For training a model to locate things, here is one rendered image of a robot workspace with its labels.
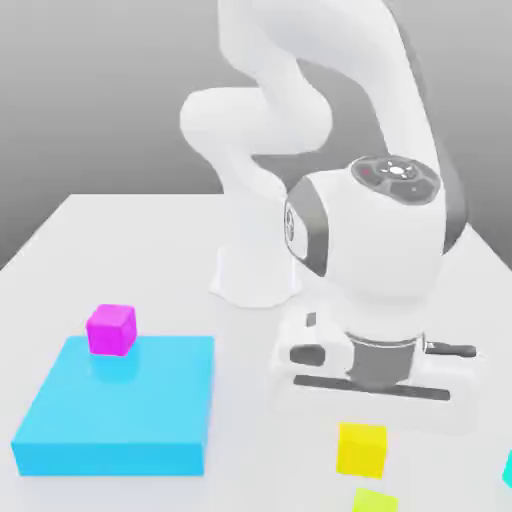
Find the large blue box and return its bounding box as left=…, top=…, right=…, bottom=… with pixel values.
left=10, top=334, right=216, bottom=478

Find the small magenta cube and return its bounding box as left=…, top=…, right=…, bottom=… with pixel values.
left=85, top=303, right=138, bottom=358

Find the small lime cube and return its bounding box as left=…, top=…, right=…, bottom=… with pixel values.
left=351, top=486, right=400, bottom=512

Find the small yellow cube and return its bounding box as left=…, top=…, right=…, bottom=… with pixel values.
left=335, top=422, right=388, bottom=480

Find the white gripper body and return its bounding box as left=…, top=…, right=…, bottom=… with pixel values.
left=265, top=346, right=487, bottom=432

